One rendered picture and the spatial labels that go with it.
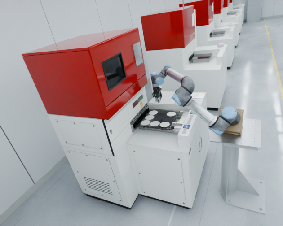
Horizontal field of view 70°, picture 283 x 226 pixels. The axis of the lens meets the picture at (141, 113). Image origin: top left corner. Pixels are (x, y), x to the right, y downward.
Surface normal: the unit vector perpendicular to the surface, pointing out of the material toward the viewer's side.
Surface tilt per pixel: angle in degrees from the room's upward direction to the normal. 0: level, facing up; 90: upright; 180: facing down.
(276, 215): 0
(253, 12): 90
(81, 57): 90
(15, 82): 90
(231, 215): 0
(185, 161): 90
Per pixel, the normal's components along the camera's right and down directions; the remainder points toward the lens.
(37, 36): 0.89, 0.07
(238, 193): -0.17, -0.87
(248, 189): -0.44, 0.49
